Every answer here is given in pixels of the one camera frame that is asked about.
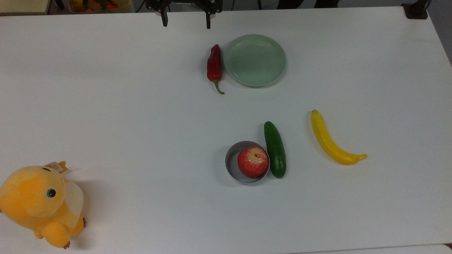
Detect yellow plush toy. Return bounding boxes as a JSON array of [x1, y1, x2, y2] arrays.
[[0, 161, 86, 249]]

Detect dark brown clamp block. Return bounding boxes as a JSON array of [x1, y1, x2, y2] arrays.
[[402, 0, 431, 20]]

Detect red chili pepper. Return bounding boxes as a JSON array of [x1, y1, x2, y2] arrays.
[[207, 44, 225, 95]]

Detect pale green plate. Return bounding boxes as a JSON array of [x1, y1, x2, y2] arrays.
[[223, 34, 287, 88]]

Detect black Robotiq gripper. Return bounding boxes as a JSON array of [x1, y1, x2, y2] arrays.
[[146, 0, 224, 29]]

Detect red apple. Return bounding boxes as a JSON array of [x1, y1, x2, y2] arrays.
[[237, 146, 270, 178]]

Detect green cucumber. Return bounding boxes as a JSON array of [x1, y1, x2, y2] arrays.
[[264, 121, 287, 179]]

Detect clear bin with toy food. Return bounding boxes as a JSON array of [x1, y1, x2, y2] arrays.
[[69, 0, 135, 14]]

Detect beige side table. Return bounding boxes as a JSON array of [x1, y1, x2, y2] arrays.
[[0, 0, 53, 16]]

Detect yellow banana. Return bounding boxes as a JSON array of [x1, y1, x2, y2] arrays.
[[310, 109, 368, 165]]

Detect grey round bowl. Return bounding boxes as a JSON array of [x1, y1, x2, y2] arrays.
[[225, 141, 270, 184]]

